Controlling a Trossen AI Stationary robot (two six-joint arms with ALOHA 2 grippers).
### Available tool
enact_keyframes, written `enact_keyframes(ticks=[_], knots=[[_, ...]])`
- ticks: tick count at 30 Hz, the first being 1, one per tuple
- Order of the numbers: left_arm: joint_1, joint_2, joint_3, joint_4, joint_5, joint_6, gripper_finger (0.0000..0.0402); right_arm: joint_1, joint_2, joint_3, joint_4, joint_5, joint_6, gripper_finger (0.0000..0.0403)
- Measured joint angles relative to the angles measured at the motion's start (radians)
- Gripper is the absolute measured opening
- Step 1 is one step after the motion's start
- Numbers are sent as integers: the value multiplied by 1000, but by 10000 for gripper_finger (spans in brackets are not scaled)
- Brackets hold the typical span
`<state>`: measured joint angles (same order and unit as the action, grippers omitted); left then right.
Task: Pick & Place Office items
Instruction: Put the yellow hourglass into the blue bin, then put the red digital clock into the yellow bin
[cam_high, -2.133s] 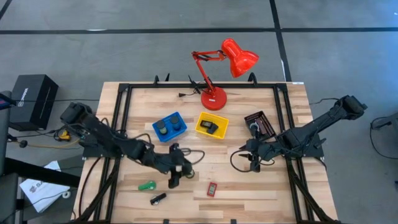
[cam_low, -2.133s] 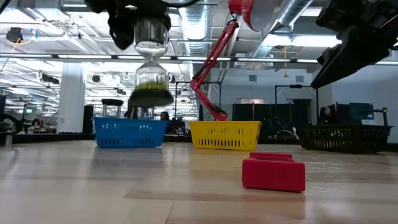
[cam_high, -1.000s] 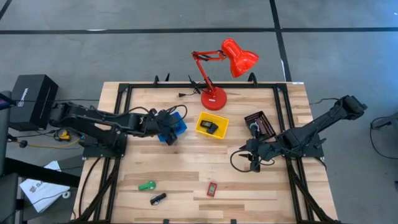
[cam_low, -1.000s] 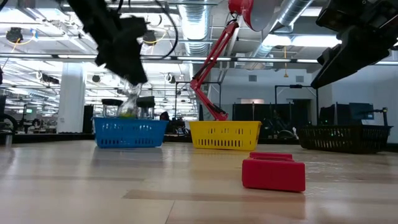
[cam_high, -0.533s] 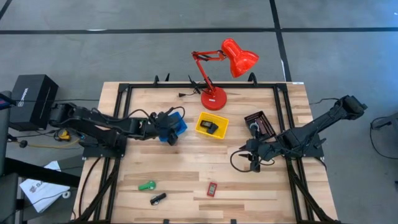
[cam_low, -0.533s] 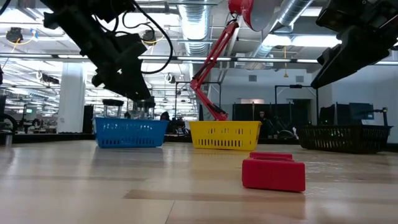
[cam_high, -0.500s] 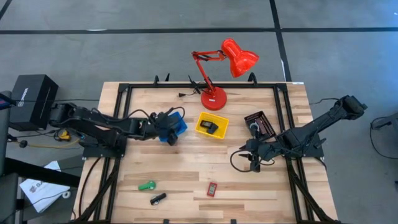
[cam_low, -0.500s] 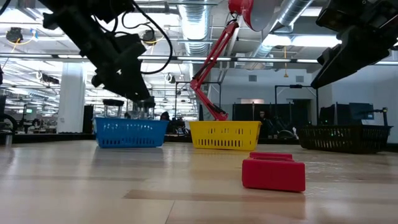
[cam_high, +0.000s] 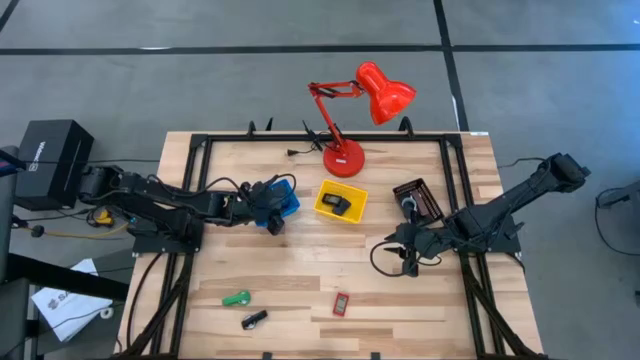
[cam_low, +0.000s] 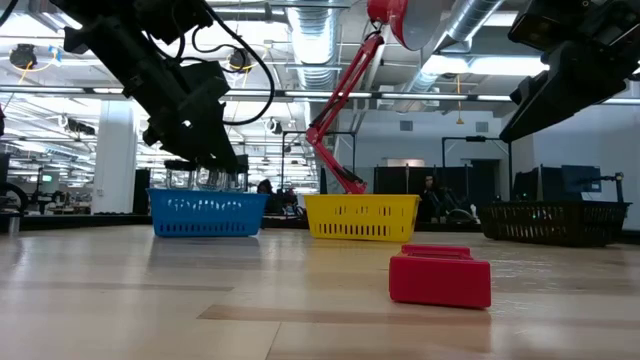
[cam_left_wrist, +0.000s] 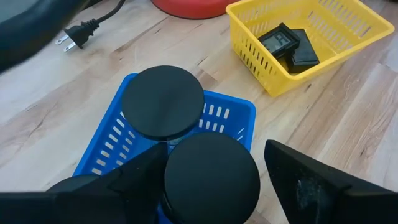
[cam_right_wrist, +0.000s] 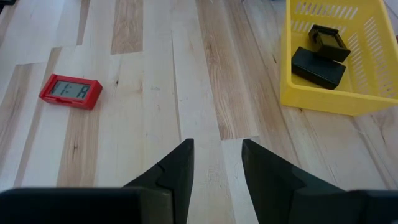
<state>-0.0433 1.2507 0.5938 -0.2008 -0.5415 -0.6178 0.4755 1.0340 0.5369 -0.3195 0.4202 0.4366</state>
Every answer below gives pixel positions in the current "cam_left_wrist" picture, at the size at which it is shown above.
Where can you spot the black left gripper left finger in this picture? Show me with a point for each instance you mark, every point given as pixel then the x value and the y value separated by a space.
pixel 93 205

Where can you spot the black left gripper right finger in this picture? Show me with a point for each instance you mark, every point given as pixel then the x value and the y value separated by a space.
pixel 326 199

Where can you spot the lime green sand hourglass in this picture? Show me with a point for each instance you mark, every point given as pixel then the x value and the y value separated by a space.
pixel 211 177

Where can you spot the blue sand hourglass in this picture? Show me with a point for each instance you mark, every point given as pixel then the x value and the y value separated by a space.
pixel 161 101

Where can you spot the small black rectangular device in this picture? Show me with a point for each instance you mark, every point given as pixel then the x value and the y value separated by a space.
pixel 306 56

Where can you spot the black digital clock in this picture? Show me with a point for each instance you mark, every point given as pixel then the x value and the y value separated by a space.
pixel 278 39

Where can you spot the blue plastic basket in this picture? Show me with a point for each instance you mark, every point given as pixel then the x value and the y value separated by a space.
pixel 245 118

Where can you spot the yellow plastic basket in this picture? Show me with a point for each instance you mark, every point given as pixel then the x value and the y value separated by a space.
pixel 326 73

